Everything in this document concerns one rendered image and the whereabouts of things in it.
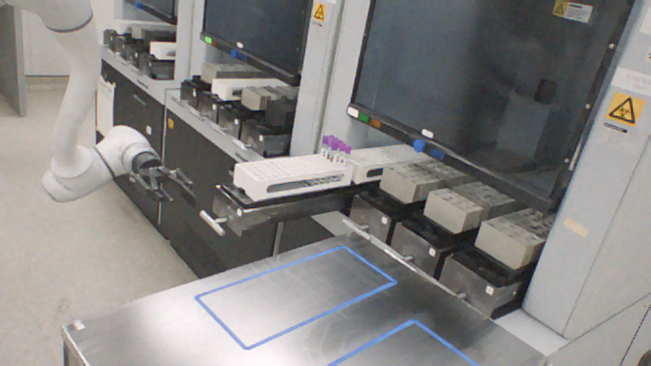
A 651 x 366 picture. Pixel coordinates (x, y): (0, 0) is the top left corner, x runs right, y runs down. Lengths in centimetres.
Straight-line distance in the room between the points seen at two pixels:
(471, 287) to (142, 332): 66
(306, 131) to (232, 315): 88
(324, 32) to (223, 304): 92
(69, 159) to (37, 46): 320
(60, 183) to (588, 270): 125
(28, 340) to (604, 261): 175
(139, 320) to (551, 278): 78
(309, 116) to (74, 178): 67
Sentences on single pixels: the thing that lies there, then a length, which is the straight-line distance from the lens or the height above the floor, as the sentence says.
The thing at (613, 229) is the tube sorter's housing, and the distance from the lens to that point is 111.
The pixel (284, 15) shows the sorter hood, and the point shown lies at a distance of 171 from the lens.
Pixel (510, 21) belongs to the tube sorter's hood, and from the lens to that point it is 117.
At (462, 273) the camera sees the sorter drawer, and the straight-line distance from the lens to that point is 119.
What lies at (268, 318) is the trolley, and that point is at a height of 82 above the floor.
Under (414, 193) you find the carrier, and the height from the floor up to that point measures 86.
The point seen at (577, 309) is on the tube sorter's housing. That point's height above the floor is 81.
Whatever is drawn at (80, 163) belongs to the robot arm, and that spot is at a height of 74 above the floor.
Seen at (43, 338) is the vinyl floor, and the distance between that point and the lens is 213.
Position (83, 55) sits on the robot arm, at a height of 105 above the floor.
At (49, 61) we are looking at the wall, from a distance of 472.
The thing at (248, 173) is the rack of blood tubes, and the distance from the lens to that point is 124.
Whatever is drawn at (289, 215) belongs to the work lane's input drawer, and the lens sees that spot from 128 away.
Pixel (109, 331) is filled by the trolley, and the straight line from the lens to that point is 84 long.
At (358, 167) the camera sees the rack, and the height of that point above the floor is 86.
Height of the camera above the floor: 136
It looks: 23 degrees down
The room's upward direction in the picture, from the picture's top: 11 degrees clockwise
